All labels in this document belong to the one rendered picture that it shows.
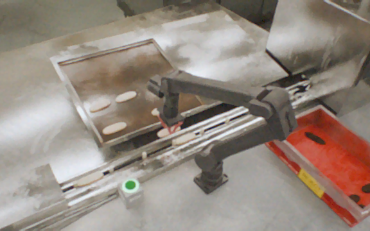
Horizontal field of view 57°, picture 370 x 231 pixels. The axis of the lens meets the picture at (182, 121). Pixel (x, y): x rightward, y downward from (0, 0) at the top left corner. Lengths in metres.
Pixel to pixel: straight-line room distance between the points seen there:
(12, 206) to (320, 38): 1.42
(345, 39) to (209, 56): 0.64
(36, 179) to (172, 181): 0.48
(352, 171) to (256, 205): 0.46
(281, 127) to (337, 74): 0.80
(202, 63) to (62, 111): 0.72
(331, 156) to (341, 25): 0.56
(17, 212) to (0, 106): 0.68
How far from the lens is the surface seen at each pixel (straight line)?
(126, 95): 1.52
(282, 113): 0.96
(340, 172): 1.56
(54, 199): 1.21
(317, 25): 1.72
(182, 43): 1.84
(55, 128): 1.58
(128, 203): 1.24
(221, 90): 1.03
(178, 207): 1.27
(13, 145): 1.55
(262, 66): 1.86
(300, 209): 1.37
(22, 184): 1.28
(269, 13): 4.12
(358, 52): 1.63
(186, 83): 1.11
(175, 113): 1.26
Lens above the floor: 1.89
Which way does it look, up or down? 43 degrees down
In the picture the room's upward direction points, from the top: 5 degrees clockwise
